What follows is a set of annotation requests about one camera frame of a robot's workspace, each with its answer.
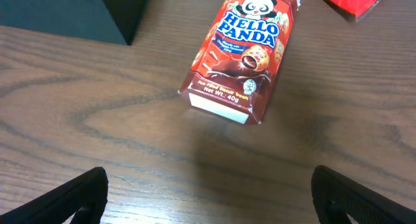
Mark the red Hello Panda box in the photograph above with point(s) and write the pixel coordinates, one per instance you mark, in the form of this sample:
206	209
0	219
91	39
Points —
234	72

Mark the dark green gift box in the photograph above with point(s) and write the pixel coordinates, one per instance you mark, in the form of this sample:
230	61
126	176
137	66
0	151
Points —
111	21

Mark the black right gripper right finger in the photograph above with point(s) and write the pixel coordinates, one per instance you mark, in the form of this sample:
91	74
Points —
338	199

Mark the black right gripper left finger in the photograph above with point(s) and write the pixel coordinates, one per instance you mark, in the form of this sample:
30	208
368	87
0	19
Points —
83	199

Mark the red Hacks candy bag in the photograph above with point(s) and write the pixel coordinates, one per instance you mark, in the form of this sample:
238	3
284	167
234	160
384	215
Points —
351	0

